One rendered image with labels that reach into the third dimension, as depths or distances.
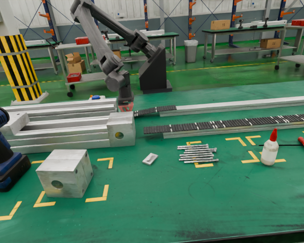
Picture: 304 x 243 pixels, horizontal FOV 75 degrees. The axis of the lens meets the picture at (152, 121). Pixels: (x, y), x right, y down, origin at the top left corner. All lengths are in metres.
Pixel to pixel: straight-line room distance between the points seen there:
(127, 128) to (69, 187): 0.27
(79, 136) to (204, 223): 0.49
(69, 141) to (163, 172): 0.37
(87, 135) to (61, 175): 0.22
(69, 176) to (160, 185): 0.24
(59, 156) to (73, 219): 0.17
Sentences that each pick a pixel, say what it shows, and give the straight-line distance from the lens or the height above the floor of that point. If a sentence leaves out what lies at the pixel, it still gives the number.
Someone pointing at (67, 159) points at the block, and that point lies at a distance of 0.58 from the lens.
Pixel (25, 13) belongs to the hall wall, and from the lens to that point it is 9.28.
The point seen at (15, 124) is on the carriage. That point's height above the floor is 0.89.
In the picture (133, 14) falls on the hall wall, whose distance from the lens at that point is 8.35.
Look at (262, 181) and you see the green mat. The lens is 0.63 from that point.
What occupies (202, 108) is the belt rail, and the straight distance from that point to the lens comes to 0.94.
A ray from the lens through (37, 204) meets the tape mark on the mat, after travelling 0.64.
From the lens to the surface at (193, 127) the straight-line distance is 0.77.
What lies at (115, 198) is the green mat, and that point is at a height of 0.78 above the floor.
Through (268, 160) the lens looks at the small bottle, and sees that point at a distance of 0.68.
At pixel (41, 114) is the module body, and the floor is 0.85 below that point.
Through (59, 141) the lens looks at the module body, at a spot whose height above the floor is 0.82.
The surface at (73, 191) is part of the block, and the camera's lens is 0.59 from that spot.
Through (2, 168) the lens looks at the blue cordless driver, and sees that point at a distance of 0.71.
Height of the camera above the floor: 1.19
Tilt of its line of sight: 28 degrees down
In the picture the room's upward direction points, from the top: 4 degrees counter-clockwise
